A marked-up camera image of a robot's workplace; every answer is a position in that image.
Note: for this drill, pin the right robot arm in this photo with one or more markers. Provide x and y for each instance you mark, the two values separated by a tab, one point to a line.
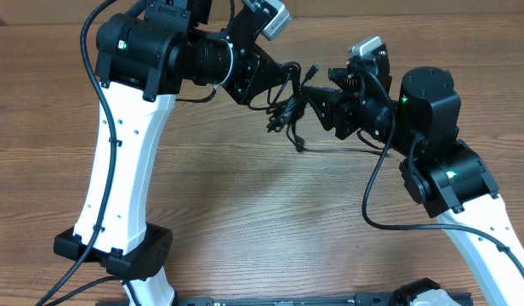
440	171

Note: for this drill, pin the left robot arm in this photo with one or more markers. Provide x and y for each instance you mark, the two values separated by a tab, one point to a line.
144	55

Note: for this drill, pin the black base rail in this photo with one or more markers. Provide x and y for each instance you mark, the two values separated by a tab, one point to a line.
364	298

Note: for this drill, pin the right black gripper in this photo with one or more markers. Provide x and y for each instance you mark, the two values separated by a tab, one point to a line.
338	107

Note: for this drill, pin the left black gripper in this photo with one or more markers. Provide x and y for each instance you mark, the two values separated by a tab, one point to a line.
251	82

